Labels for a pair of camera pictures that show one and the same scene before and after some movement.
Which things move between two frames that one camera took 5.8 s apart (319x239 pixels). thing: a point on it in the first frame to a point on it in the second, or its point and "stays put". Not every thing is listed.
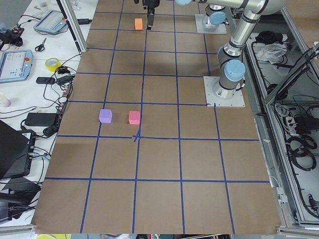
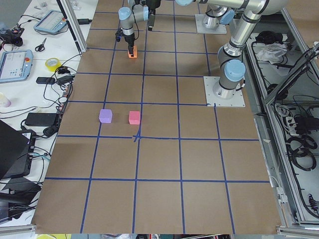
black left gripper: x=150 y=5 stays put
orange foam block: x=138 y=24 to x=135 y=53
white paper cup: x=4 y=101 stays put
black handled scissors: x=41 y=48 stays put
